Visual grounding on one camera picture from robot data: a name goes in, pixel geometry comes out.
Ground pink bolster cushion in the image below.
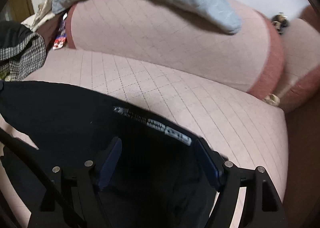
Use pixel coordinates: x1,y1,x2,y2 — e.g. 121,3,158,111
66,0,285,99

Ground black pants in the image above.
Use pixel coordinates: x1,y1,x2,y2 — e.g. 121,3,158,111
1,81,216,227

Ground black cable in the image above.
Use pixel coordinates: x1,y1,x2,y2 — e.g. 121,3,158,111
0,126,38,151

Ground cream fabric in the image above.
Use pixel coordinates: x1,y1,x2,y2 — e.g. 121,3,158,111
21,0,60,32

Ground black white houndstooth garment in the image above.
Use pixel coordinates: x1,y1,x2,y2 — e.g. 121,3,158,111
0,21,47,81

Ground small dark ornament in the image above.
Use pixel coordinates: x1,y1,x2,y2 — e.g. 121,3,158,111
271,12,289,35

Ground red white blue packet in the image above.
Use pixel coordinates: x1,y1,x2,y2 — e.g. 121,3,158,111
53,13,68,50

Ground pink quilted mattress cover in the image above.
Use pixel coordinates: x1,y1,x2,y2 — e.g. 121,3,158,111
1,49,288,227

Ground wooden glass door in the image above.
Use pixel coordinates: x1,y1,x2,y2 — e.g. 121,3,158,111
1,0,34,23

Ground cream tassel knot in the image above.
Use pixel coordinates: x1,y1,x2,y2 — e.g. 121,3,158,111
263,94,280,107

